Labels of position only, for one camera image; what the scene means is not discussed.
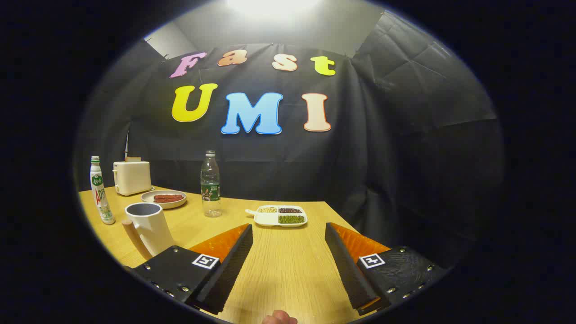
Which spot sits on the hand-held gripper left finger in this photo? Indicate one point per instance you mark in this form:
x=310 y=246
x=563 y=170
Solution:
x=229 y=270

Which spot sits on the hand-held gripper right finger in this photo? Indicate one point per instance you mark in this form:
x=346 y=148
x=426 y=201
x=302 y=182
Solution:
x=348 y=270

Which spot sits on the white juice bottle green label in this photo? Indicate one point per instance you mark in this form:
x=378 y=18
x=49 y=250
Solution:
x=101 y=198

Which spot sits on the clear plastic water bottle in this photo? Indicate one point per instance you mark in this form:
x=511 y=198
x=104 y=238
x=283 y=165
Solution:
x=210 y=189

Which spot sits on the wooden table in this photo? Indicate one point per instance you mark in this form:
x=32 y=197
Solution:
x=288 y=270

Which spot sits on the white divided dish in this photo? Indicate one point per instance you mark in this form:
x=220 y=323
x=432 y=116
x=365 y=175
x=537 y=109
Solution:
x=265 y=219

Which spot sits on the pile of yellow beans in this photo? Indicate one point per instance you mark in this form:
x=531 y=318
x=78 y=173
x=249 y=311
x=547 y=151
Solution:
x=268 y=209

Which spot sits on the pile of green beans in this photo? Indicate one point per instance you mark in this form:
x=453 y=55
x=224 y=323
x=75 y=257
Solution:
x=291 y=219

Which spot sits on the pile of dark red beans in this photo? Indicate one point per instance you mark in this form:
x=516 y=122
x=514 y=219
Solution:
x=290 y=210

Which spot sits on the red meat slice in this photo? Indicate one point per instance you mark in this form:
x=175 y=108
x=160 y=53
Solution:
x=176 y=197
x=161 y=198

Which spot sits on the round beige plate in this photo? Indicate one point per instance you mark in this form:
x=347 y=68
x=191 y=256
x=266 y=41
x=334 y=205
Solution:
x=164 y=205

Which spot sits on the black backdrop cloth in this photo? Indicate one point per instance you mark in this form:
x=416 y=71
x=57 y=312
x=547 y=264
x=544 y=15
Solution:
x=270 y=166

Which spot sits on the cream toaster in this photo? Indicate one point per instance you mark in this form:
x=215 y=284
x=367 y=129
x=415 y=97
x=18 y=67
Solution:
x=132 y=177

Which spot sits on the bread slice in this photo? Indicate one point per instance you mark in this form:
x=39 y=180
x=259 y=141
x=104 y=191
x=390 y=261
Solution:
x=132 y=159

